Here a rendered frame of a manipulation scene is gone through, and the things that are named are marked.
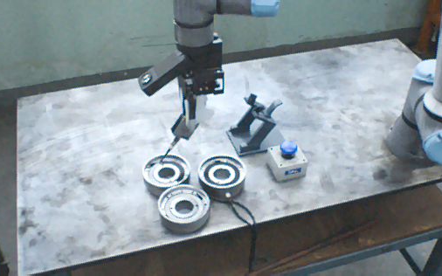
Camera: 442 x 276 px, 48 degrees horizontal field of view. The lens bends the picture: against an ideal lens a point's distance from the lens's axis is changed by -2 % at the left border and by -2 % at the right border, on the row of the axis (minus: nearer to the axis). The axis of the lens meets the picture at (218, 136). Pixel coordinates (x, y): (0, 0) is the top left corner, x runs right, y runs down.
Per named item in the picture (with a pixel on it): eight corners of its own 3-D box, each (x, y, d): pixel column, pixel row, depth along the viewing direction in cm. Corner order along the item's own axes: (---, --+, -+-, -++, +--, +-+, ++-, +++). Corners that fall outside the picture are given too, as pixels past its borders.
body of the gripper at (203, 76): (224, 97, 103) (225, 45, 95) (183, 105, 101) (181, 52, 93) (213, 77, 109) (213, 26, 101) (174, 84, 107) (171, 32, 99)
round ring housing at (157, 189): (134, 184, 113) (132, 171, 110) (165, 160, 120) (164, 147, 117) (169, 207, 108) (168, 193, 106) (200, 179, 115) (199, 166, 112)
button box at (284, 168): (277, 182, 114) (279, 167, 111) (265, 162, 119) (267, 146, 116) (310, 175, 116) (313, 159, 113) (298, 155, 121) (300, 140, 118)
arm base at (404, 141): (424, 121, 132) (435, 91, 125) (459, 159, 121) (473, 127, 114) (375, 132, 128) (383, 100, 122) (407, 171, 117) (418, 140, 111)
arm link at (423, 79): (446, 100, 122) (464, 53, 113) (460, 136, 112) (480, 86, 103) (397, 97, 123) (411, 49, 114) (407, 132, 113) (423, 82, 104)
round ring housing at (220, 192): (194, 170, 117) (193, 157, 114) (238, 163, 119) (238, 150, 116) (203, 204, 109) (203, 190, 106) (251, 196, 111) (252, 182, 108)
